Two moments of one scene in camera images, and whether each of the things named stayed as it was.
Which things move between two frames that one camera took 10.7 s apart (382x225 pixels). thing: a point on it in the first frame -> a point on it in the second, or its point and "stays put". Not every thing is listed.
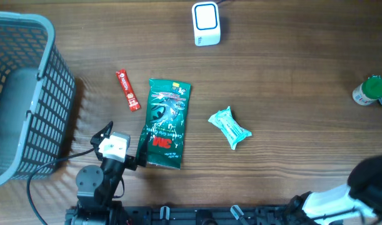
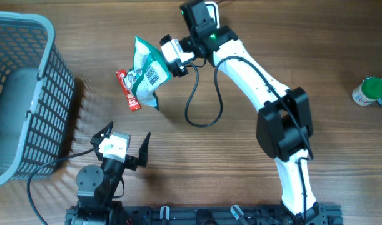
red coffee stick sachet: x=132 y=100 stays put
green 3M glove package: x=166 y=122 -> x=150 y=72
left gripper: x=131 y=163 stays put
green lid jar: x=369 y=90 stays put
